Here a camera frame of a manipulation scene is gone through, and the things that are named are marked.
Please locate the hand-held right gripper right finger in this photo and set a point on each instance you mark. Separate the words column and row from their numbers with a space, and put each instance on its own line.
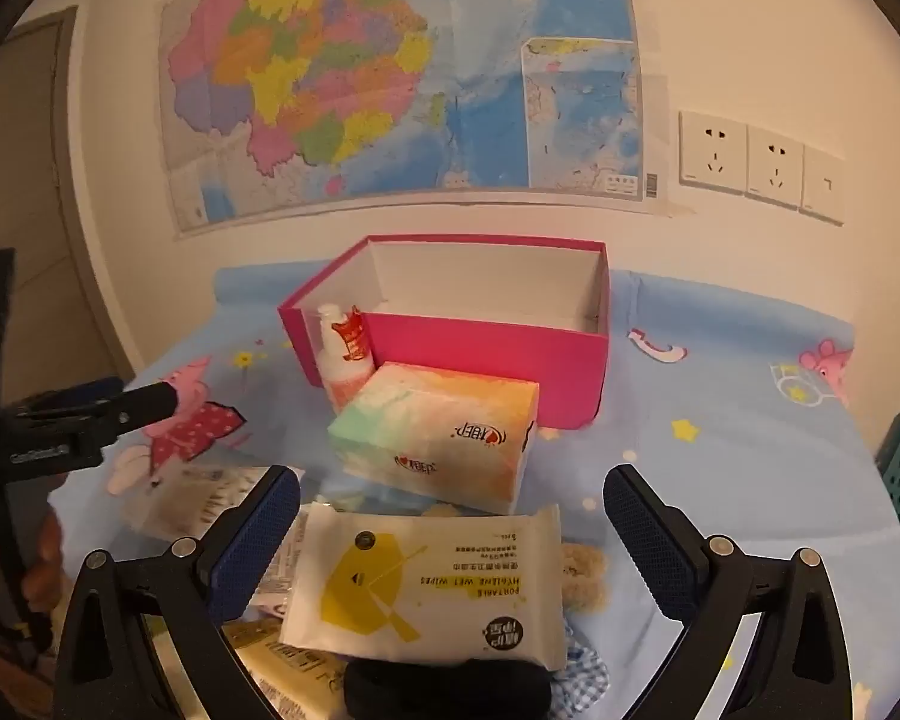
column 645, row 540

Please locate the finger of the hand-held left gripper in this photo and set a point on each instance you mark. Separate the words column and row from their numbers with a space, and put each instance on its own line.
column 146, row 401
column 82, row 392

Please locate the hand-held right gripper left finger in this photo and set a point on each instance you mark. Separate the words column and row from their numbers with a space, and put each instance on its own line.
column 259, row 540

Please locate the beige fluffy plush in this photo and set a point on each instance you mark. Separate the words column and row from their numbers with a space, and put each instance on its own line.
column 585, row 577

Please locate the peach spout pouch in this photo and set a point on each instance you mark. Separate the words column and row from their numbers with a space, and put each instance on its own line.
column 187, row 502

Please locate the yellow gold tissue packet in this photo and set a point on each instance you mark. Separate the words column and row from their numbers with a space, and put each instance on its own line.
column 285, row 679

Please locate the blue checked cloth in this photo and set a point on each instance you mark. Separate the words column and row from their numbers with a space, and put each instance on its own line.
column 586, row 679

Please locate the white yellow wet wipes packet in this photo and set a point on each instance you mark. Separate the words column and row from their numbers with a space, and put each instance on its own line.
column 427, row 585

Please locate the black soft cloth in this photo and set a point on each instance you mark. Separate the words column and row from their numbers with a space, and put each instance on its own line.
column 442, row 690

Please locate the pink cardboard box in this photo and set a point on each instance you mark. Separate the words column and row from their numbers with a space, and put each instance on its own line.
column 487, row 349

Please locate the person's left hand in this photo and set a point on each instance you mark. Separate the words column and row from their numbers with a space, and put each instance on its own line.
column 45, row 559

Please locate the white lotion pump bottle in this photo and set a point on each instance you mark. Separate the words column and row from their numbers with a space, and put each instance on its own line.
column 341, row 367

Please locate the brown door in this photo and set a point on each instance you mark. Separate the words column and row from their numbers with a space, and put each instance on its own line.
column 30, row 202

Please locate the pastel tissue pack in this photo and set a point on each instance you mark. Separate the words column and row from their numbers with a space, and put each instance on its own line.
column 435, row 427

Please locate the white wall socket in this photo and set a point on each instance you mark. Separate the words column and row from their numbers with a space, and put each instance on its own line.
column 775, row 165
column 712, row 152

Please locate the white wall switch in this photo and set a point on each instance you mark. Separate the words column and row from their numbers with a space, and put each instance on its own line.
column 823, row 184

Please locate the colourful wall map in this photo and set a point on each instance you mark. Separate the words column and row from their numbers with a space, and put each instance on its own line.
column 390, row 67

